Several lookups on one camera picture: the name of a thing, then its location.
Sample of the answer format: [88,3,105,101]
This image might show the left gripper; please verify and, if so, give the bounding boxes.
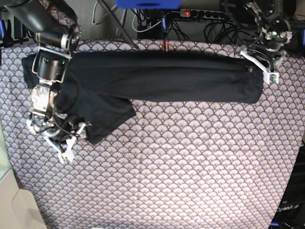
[246,41,286,72]

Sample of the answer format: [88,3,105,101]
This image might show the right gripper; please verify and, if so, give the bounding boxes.
[26,113,91,143]

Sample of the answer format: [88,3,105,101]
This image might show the dark navy T-shirt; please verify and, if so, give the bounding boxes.
[21,51,264,146]

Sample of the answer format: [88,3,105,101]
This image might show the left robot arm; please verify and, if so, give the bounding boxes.
[223,0,293,71]

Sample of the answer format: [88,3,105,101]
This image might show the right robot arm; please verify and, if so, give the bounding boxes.
[0,0,89,143]

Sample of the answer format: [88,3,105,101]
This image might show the beige furniture edge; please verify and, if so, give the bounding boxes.
[0,132,46,229]

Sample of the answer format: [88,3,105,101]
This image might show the white power strip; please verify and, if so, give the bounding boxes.
[179,9,226,20]

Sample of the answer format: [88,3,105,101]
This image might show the red black table clamp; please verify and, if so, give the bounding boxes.
[162,40,170,52]

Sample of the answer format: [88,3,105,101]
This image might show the patterned scallop tablecloth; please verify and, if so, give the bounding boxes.
[0,44,305,229]

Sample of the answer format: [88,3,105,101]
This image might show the black OpenArm box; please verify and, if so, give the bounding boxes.
[269,146,305,229]

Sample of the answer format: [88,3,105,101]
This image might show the black cable bundle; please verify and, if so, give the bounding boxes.
[138,9,258,48]

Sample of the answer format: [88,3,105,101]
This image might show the grey cables on floor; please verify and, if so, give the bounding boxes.
[91,0,163,36]

